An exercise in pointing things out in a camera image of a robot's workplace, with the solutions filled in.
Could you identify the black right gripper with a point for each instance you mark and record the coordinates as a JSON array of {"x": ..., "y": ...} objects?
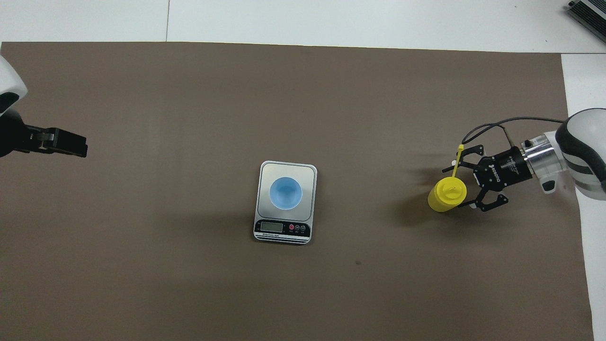
[{"x": 504, "y": 169}]

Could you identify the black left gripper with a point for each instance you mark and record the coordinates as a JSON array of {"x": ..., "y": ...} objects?
[{"x": 12, "y": 137}]

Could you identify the yellow squeeze bottle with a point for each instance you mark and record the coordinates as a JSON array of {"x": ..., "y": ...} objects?
[{"x": 445, "y": 195}]

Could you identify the light blue plastic cup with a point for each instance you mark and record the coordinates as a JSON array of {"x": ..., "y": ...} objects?
[{"x": 285, "y": 194}]

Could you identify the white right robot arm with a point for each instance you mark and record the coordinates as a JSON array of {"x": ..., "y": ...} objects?
[{"x": 587, "y": 156}]

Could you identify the silver digital kitchen scale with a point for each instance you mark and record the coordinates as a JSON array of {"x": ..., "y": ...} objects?
[{"x": 284, "y": 228}]

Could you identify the brown paper table mat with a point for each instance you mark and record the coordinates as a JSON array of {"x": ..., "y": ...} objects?
[{"x": 331, "y": 94}]

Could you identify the grey finned metal box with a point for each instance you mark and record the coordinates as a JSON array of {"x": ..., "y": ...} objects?
[{"x": 592, "y": 16}]

